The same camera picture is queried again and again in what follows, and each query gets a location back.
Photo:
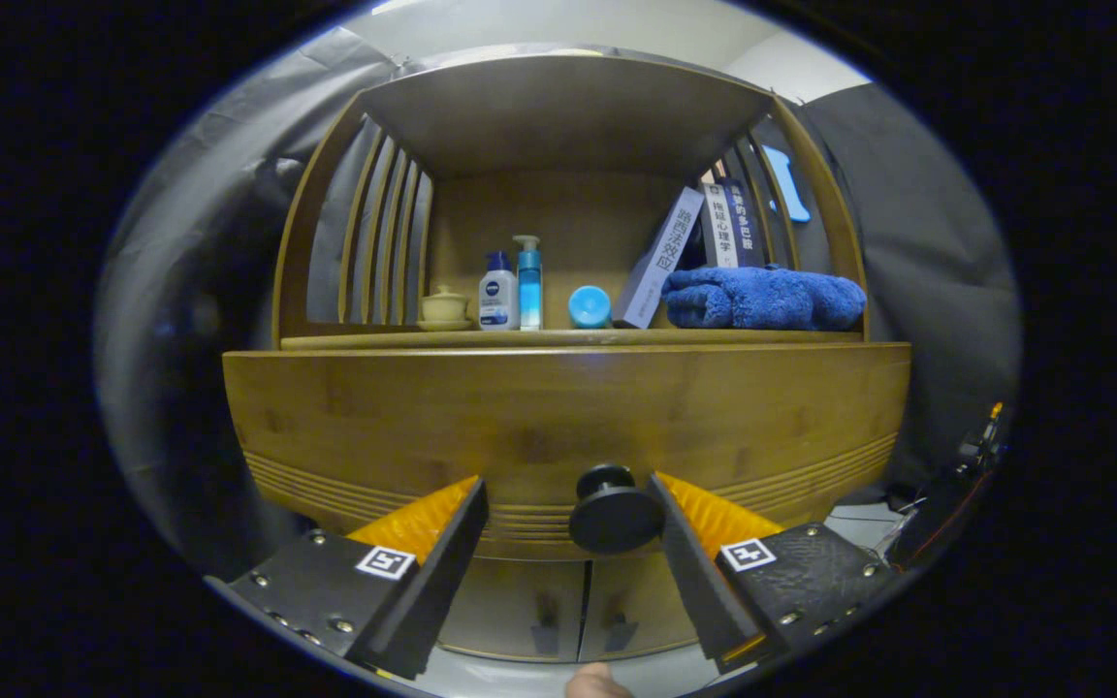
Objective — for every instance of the pale grey book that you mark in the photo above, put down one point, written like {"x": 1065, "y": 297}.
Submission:
{"x": 660, "y": 257}

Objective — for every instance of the wooden drawer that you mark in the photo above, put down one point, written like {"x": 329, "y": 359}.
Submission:
{"x": 539, "y": 417}

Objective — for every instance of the blue pump bottle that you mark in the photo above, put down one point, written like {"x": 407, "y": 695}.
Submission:
{"x": 528, "y": 281}

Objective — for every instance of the blue and white tube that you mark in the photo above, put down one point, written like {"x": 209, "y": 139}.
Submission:
{"x": 590, "y": 306}

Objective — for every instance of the black device with orange tip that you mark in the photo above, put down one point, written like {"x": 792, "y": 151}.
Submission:
{"x": 980, "y": 441}

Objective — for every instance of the white lotion bottle blue cap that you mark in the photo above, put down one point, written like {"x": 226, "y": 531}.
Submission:
{"x": 497, "y": 296}

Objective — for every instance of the cream lidded teacup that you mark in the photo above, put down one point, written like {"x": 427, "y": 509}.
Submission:
{"x": 444, "y": 308}

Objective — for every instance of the blue towel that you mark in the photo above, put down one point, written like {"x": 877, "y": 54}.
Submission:
{"x": 762, "y": 299}

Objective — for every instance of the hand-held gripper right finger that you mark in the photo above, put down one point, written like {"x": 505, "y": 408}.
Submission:
{"x": 699, "y": 582}

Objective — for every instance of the black drawer knob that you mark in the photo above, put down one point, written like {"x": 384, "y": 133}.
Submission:
{"x": 614, "y": 514}

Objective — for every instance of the wooden cabinet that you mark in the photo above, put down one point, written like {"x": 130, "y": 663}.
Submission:
{"x": 558, "y": 213}

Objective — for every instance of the dark blue book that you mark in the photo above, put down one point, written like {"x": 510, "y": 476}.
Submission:
{"x": 748, "y": 223}

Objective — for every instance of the wooden cabinet door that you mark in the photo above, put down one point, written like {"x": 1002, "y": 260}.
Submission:
{"x": 520, "y": 606}
{"x": 636, "y": 601}

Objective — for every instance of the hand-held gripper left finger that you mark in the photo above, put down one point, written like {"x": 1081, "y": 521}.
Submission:
{"x": 437, "y": 591}

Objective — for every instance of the black backdrop cloth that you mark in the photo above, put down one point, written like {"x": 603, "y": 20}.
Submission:
{"x": 209, "y": 291}

